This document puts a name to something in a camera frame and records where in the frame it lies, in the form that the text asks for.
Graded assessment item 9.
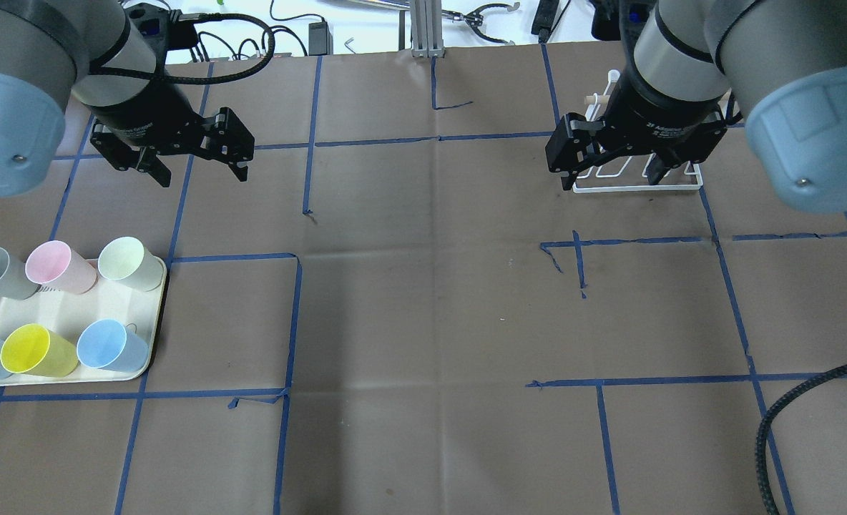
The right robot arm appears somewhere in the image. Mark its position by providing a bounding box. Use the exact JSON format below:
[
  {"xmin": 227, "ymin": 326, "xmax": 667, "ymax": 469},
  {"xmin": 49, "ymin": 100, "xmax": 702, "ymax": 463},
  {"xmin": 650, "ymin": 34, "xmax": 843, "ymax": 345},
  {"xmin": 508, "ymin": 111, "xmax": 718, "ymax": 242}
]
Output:
[{"xmin": 545, "ymin": 1, "xmax": 847, "ymax": 214}]

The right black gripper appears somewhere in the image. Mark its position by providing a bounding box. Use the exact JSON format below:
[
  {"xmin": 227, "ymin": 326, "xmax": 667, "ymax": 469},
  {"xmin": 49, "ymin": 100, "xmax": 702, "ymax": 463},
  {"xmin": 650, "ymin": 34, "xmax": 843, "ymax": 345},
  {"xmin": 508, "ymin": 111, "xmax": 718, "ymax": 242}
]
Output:
[{"xmin": 545, "ymin": 75, "xmax": 728, "ymax": 190}]

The white plastic cup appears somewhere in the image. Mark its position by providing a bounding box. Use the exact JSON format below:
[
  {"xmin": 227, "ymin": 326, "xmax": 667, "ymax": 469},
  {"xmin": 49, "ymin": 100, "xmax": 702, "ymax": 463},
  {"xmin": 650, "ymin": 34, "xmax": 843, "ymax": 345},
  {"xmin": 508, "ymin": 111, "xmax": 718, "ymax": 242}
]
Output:
[{"xmin": 97, "ymin": 237, "xmax": 163, "ymax": 291}]

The yellow plastic cup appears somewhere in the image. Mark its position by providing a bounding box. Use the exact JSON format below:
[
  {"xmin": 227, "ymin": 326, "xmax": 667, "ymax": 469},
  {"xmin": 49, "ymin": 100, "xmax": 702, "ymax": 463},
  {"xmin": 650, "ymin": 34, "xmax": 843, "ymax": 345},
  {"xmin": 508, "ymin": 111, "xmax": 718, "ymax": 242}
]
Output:
[{"xmin": 0, "ymin": 323, "xmax": 79, "ymax": 378}]

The black power adapter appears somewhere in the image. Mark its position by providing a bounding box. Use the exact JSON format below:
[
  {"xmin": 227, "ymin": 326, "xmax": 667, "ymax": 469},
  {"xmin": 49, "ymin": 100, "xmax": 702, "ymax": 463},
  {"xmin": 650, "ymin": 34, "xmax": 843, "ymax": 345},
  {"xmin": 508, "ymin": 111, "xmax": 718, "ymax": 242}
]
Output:
[{"xmin": 306, "ymin": 21, "xmax": 334, "ymax": 56}]

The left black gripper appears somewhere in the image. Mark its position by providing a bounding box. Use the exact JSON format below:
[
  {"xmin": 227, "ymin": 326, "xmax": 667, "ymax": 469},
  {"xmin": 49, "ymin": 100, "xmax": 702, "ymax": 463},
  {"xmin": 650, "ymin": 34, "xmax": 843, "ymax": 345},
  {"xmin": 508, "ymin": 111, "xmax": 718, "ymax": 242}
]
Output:
[{"xmin": 90, "ymin": 81, "xmax": 255, "ymax": 188}]

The white claw tool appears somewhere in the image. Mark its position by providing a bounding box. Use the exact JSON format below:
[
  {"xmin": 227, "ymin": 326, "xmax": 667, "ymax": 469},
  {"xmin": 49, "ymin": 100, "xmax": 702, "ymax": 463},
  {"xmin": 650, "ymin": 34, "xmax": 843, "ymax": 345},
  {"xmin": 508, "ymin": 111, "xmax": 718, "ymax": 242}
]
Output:
[{"xmin": 441, "ymin": 2, "xmax": 521, "ymax": 46}]

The light blue cup right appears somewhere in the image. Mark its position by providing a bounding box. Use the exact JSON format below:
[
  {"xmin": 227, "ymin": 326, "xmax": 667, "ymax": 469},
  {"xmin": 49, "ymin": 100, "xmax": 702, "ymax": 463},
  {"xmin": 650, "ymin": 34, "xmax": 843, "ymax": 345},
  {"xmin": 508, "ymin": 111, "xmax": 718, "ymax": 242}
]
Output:
[{"xmin": 77, "ymin": 319, "xmax": 151, "ymax": 373}]

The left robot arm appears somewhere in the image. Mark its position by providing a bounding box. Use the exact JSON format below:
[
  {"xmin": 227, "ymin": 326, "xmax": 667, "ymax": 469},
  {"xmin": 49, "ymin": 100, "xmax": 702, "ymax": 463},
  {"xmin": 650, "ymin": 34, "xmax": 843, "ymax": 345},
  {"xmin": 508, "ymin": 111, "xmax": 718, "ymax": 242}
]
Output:
[{"xmin": 0, "ymin": 1, "xmax": 270, "ymax": 198}]

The cream bunny tray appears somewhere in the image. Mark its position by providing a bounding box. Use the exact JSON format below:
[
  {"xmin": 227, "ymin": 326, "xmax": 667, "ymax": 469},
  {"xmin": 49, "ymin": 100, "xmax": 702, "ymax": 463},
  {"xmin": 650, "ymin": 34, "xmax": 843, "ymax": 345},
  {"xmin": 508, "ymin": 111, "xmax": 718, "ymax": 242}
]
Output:
[{"xmin": 0, "ymin": 260, "xmax": 168, "ymax": 387}]

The black braided cable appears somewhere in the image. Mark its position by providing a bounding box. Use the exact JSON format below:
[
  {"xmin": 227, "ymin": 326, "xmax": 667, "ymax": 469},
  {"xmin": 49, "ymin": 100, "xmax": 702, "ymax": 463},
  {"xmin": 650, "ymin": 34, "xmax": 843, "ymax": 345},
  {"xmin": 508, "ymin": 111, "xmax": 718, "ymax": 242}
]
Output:
[{"xmin": 755, "ymin": 352, "xmax": 847, "ymax": 515}]

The pink plastic cup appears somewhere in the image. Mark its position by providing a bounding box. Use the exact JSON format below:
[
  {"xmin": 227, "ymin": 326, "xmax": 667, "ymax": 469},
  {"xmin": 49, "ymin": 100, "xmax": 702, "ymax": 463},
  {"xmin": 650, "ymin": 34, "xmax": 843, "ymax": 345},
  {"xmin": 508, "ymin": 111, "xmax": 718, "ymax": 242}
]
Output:
[{"xmin": 25, "ymin": 240, "xmax": 99, "ymax": 295}]

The aluminium frame post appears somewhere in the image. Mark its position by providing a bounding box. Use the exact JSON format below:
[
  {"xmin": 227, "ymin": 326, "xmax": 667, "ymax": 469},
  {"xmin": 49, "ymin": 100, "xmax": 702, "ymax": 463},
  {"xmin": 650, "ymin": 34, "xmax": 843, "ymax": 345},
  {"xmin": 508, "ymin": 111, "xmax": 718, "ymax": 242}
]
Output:
[{"xmin": 409, "ymin": 0, "xmax": 444, "ymax": 58}]

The white wire cup rack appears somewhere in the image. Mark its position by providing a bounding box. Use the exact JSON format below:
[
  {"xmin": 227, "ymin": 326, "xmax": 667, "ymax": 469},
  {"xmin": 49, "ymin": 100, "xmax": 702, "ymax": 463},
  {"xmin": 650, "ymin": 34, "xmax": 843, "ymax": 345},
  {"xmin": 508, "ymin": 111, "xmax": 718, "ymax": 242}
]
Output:
[{"xmin": 572, "ymin": 69, "xmax": 704, "ymax": 194}]

